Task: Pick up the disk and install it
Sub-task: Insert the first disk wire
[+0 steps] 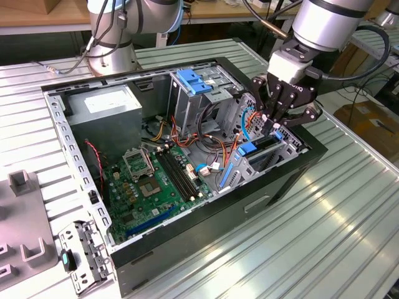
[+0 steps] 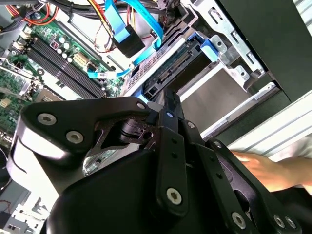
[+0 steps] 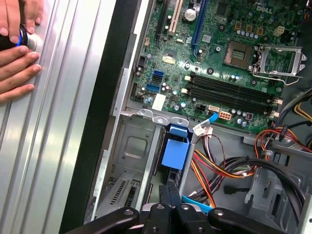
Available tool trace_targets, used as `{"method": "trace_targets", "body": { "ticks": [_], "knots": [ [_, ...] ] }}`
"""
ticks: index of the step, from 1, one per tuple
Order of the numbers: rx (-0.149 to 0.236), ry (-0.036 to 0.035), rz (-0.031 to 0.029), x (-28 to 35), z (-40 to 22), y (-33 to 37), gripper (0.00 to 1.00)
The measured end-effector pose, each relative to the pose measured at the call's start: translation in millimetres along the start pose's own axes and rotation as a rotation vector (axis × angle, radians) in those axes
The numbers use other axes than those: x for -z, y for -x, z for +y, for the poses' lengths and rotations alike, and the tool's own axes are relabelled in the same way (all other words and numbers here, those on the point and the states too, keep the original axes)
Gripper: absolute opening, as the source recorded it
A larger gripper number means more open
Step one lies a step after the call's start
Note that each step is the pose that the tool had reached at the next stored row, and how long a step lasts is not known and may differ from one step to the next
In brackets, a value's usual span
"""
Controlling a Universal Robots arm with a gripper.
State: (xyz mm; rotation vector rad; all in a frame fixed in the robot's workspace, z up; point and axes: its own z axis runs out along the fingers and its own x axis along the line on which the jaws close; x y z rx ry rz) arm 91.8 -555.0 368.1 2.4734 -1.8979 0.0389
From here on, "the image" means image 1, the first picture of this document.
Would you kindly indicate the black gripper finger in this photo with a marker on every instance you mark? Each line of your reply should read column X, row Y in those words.
column 307, row 116
column 262, row 93

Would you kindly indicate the hard disk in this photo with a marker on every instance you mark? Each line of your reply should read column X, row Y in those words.
column 247, row 149

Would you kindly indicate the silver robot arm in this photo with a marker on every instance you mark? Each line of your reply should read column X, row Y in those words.
column 109, row 53

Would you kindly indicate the grey metal disk bay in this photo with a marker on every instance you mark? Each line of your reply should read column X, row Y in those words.
column 246, row 171

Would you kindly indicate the large brown cardboard box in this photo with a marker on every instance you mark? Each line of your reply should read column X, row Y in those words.
column 368, row 121

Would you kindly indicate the blue plastic drive latch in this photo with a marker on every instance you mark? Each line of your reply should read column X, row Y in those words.
column 193, row 82

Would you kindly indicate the grey metal drive cage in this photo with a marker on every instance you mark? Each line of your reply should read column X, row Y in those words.
column 184, row 106

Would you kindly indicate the black RAM slot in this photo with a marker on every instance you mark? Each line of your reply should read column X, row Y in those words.
column 176, row 174
column 186, row 174
column 181, row 174
column 172, row 174

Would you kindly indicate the green motherboard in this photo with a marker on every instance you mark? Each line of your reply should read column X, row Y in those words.
column 168, row 205

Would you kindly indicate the CPU socket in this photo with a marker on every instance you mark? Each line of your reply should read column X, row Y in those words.
column 149, row 187

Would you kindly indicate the black open PC case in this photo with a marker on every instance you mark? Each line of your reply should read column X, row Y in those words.
column 218, row 236

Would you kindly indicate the grey power supply unit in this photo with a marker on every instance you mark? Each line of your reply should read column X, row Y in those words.
column 106, row 130

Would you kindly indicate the blue expansion slot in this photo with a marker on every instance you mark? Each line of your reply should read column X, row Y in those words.
column 149, row 222

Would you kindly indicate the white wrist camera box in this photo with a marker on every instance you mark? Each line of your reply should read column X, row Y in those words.
column 286, row 67

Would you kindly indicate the wooden desk white frame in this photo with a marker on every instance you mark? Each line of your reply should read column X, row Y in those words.
column 218, row 14

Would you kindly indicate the metal expansion slot bracket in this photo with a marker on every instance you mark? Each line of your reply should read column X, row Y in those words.
column 90, row 249

